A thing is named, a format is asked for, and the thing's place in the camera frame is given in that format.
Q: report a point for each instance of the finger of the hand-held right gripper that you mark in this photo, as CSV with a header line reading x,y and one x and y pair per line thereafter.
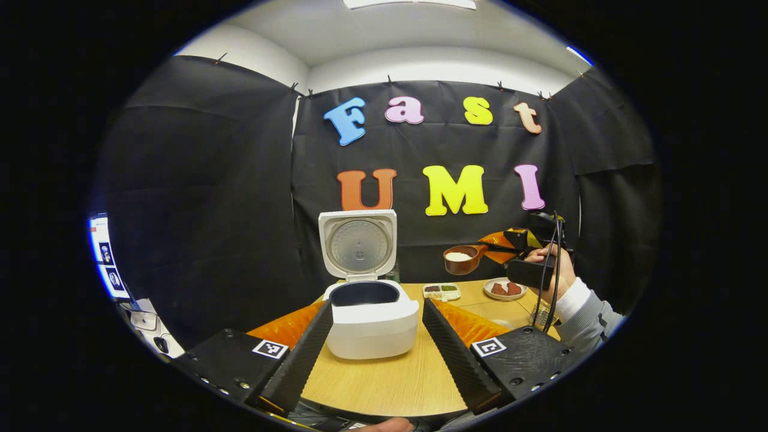
x,y
495,239
498,256

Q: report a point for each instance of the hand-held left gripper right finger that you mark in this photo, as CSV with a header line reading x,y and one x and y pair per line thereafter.
x,y
456,360

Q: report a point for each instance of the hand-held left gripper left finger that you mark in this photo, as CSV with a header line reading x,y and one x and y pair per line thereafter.
x,y
300,360

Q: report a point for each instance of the brown wooden spoon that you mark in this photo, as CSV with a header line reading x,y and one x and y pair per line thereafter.
x,y
459,267

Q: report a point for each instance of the white rice cooker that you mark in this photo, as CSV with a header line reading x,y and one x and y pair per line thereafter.
x,y
372,330

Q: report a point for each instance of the brown meat piece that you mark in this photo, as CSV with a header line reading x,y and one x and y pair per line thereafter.
x,y
514,288
498,289

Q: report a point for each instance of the white round plate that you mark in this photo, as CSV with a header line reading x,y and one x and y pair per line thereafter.
x,y
505,297

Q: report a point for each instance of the white divided bean dish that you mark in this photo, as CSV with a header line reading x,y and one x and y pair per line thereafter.
x,y
441,292

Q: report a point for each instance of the white desk clutter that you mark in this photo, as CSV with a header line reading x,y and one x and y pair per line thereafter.
x,y
147,321

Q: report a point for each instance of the black backdrop cloth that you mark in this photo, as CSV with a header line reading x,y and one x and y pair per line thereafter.
x,y
210,210

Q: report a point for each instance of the small ceiling light panel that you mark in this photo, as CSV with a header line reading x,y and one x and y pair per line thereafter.
x,y
579,55

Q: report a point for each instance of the computer screen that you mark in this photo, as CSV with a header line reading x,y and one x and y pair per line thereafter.
x,y
108,258

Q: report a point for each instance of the large ceiling light panel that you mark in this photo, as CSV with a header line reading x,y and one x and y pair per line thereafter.
x,y
411,3

